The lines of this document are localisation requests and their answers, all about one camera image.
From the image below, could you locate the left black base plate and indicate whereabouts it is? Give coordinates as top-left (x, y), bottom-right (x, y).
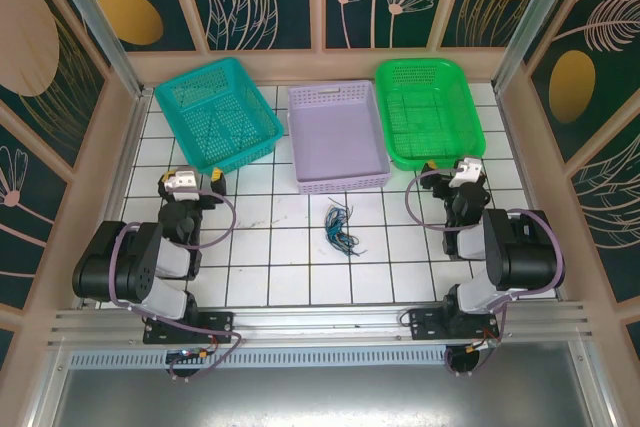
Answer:
top-left (143, 310), bottom-right (235, 346)

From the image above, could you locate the teal plastic basket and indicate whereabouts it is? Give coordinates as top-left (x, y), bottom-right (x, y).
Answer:
top-left (153, 56), bottom-right (285, 179)

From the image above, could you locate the aluminium frame post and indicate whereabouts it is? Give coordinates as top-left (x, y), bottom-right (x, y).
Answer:
top-left (42, 0), bottom-right (147, 101)
top-left (492, 0), bottom-right (587, 93)

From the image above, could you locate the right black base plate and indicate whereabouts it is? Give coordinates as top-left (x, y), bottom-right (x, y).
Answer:
top-left (408, 306), bottom-right (501, 344)

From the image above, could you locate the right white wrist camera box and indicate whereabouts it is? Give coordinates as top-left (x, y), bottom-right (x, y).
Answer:
top-left (448, 156), bottom-right (484, 189)

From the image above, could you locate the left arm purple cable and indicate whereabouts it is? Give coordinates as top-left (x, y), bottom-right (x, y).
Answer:
top-left (108, 189), bottom-right (246, 382)

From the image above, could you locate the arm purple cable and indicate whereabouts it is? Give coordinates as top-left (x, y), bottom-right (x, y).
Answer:
top-left (108, 189), bottom-right (246, 382)
top-left (404, 169), bottom-right (567, 378)

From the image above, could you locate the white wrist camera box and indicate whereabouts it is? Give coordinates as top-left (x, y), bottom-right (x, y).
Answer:
top-left (448, 156), bottom-right (484, 189)
top-left (163, 168), bottom-right (199, 201)

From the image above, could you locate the lilac plastic basket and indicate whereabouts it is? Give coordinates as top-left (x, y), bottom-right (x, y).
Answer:
top-left (287, 80), bottom-right (392, 196)

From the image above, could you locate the slotted grey cable duct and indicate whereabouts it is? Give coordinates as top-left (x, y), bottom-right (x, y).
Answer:
top-left (67, 349), bottom-right (451, 369)

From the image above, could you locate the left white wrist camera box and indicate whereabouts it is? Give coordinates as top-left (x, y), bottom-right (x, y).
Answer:
top-left (163, 168), bottom-right (199, 201)

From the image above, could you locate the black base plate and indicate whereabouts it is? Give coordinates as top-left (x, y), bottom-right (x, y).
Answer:
top-left (408, 306), bottom-right (501, 344)
top-left (143, 310), bottom-right (235, 346)

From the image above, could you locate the steel sheet panel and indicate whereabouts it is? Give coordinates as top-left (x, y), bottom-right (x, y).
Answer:
top-left (52, 366), bottom-right (604, 427)

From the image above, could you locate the green plastic basket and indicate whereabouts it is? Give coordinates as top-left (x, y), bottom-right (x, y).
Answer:
top-left (374, 57), bottom-right (487, 172)

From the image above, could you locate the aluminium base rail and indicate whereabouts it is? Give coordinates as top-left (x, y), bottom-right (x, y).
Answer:
top-left (47, 302), bottom-right (594, 348)

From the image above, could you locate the black cable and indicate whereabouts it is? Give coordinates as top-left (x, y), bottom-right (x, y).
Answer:
top-left (324, 206), bottom-right (369, 258)
top-left (325, 202), bottom-right (357, 243)

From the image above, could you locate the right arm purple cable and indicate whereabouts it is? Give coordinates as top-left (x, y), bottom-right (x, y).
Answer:
top-left (404, 169), bottom-right (567, 378)

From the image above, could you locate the dark blue cable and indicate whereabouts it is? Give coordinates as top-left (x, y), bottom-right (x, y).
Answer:
top-left (323, 204), bottom-right (351, 249)

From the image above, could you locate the green cable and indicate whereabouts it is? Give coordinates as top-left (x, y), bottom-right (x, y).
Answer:
top-left (329, 226), bottom-right (362, 256)

